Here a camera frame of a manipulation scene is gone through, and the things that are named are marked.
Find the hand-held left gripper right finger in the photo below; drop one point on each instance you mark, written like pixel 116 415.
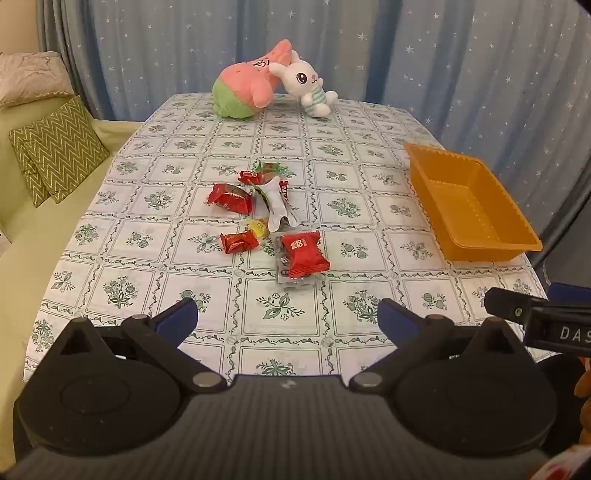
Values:
pixel 397 321

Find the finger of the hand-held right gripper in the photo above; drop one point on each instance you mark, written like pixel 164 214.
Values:
pixel 572 293
pixel 505 307

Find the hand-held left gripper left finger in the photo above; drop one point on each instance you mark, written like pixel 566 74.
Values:
pixel 178 321

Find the red orange candy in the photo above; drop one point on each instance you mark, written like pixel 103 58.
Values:
pixel 238 242

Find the orange plastic tray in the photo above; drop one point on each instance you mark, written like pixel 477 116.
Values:
pixel 466 203

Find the clear plastic snack packet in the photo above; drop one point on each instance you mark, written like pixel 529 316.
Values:
pixel 288 280

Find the red square snack packet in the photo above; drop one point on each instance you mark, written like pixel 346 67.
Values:
pixel 302 254

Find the yellow candy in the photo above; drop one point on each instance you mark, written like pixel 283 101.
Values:
pixel 257 227

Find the large red snack packet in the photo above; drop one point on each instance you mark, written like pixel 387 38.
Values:
pixel 228 196

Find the white snack pouch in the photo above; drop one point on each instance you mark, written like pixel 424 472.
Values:
pixel 276 205

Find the small red twist candy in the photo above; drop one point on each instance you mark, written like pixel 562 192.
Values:
pixel 249 177

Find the red candy with white print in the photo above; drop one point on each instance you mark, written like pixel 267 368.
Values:
pixel 286 190

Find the green brown candy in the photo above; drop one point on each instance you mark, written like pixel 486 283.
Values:
pixel 270 170

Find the person's right hand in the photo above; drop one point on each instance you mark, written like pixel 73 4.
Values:
pixel 585 385

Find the green floral checked tablecloth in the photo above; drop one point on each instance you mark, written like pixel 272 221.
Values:
pixel 138 240

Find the red white clothing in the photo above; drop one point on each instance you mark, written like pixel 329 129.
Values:
pixel 568 468

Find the light green sofa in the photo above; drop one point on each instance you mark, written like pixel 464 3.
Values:
pixel 27 277

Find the green zigzag cushion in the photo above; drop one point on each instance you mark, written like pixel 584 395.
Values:
pixel 21 152
pixel 64 147

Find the pink green plush toy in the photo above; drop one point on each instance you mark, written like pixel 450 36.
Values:
pixel 244 81

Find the white bunny plush toy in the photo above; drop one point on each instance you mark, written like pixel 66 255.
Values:
pixel 302 81

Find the blue star-print curtain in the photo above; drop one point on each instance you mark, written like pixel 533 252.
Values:
pixel 415 55

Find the beige patterned pillow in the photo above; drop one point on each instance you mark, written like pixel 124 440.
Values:
pixel 32 76

